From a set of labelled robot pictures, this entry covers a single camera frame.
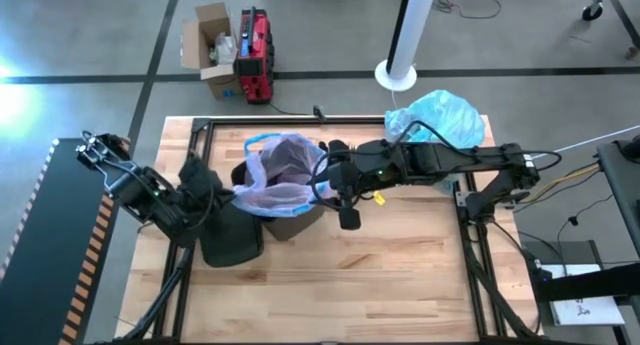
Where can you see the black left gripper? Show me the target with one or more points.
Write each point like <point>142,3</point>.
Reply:
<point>200,190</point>

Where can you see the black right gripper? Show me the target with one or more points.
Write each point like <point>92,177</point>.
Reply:
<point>345,177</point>

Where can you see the black trash bin lid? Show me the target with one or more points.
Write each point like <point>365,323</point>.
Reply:
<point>235,245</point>

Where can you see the black plastic trash bin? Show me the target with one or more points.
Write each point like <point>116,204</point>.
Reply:
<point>295,227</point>

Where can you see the blue plastic trash bag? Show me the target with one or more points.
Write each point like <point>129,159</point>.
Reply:
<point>445,115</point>

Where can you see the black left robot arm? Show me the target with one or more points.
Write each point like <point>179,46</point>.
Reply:
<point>145,195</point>

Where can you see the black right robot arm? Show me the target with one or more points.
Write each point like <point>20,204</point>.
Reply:
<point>450,160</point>

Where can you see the grey black yellow-cuffed work glove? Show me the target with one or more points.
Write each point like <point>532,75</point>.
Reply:
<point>335,146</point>

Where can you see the small yellow tag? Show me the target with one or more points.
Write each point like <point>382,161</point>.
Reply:
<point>379,198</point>

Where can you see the clear plastic packing wrap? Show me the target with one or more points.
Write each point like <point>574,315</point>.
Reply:
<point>225,47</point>

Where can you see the red and black toolbox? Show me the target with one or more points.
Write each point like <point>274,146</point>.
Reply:
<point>255,45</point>

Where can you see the open cardboard box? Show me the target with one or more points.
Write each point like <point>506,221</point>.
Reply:
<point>212,20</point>

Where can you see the white pillar with round base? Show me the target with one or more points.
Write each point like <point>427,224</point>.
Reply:
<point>412,25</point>

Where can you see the black mat with hazard stripes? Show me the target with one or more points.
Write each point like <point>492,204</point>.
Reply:
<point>40,260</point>

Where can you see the black metal bar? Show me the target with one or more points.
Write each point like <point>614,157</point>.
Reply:
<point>590,285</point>

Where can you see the white paper pad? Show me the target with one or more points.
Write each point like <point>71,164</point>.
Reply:
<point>585,310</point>

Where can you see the black side desk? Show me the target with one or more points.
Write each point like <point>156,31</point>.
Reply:
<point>622,185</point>

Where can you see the grey cart leg with caster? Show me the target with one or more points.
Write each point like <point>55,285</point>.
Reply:
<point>591,12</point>

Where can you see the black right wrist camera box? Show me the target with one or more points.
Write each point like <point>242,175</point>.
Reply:
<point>350,219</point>

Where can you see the small black frame clamp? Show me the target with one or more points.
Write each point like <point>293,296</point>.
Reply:
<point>318,113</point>

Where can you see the black aluminium table frame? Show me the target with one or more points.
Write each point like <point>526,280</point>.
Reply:
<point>280,120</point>

